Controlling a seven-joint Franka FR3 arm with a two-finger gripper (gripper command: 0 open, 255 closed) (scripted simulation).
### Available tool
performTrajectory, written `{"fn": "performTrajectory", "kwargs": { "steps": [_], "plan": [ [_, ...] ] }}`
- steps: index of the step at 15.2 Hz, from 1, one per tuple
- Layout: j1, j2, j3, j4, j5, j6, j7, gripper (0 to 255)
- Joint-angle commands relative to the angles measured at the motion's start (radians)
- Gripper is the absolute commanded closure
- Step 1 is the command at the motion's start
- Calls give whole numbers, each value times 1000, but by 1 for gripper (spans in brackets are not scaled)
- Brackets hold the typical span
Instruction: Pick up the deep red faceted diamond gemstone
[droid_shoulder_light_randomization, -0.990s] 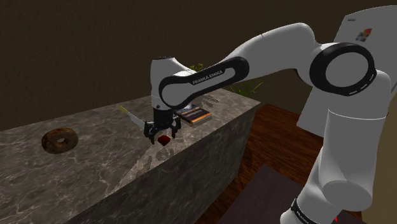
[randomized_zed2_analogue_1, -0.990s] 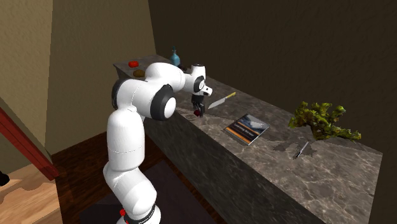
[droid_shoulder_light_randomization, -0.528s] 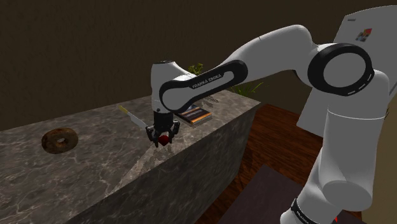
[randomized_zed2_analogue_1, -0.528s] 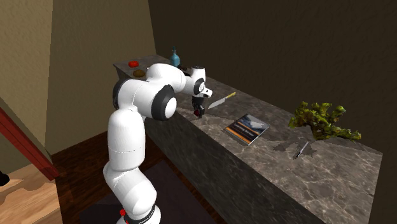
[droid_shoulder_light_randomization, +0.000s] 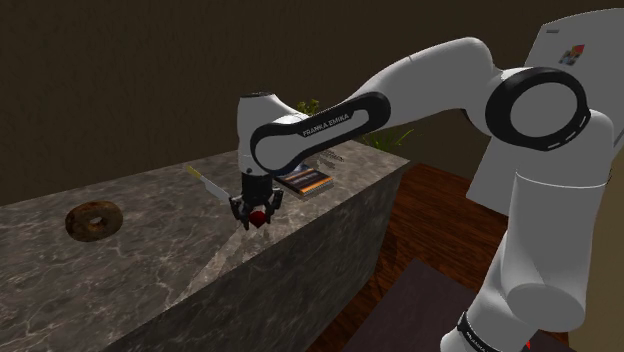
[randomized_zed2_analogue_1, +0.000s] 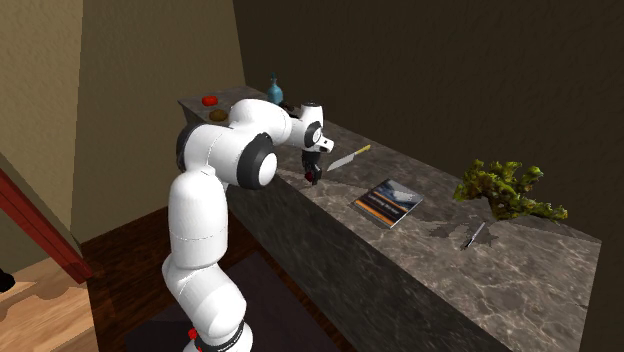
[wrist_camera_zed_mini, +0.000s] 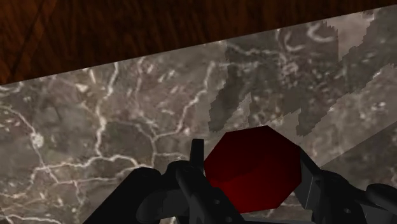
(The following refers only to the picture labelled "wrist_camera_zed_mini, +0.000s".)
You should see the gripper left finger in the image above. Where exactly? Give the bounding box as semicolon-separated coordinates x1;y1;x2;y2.
83;138;246;224

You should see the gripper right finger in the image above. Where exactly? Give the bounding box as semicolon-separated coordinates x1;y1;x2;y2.
293;148;397;224

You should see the dark red octagonal object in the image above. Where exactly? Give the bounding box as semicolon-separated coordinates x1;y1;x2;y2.
204;125;303;214

